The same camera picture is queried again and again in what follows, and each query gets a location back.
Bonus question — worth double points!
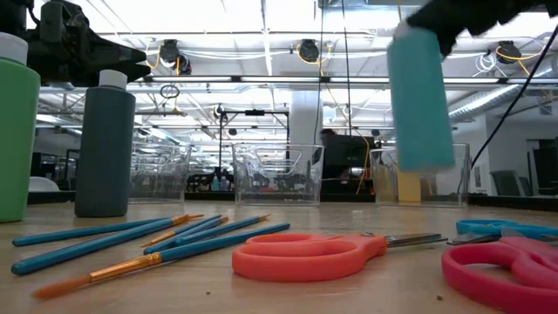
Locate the yellow paint bottle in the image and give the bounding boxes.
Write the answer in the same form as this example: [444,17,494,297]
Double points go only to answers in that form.
[395,168,423,204]

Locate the blue scissors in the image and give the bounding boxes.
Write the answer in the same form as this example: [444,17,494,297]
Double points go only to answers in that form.
[447,218,558,247]

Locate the orange scissors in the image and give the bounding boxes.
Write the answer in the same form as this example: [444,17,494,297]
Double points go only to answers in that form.
[231,231,449,284]

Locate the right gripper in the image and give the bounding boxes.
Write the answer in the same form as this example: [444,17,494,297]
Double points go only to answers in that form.
[405,0,547,58]

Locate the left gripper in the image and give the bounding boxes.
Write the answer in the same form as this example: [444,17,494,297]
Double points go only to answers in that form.
[25,0,152,88]

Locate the red scissors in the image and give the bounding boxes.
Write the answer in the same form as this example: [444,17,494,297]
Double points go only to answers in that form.
[440,236,558,314]

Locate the black hanging cable with coil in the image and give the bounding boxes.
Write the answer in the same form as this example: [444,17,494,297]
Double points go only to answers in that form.
[340,0,354,137]

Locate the green paint bottle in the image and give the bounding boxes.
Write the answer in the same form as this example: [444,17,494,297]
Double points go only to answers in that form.
[0,32,42,224]

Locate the teal paint bottle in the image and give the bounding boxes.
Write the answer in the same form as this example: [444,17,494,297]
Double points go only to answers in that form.
[385,20,457,174]

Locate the grey office chair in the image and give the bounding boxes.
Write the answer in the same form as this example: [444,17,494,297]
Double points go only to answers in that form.
[489,168,534,197]

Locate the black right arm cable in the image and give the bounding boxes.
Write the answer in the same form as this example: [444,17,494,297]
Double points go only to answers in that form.
[470,24,558,170]

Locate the black background monitor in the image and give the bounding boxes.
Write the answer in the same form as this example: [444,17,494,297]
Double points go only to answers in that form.
[321,133,377,181]

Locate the black ceiling cord reel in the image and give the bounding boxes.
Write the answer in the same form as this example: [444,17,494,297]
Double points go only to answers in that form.
[495,39,523,65]
[297,38,322,64]
[157,38,194,76]

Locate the black background station frame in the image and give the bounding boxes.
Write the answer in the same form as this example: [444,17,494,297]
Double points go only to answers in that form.
[216,108,292,163]

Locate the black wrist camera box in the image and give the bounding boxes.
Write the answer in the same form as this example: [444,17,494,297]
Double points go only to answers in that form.
[38,0,65,32]

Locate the dark grey paint bottle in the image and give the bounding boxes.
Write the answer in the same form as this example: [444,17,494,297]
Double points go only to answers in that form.
[74,69,138,219]

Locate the clear plastic bin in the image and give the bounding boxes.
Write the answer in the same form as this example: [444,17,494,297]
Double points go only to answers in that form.
[231,143,325,208]
[369,142,473,208]
[128,141,194,206]

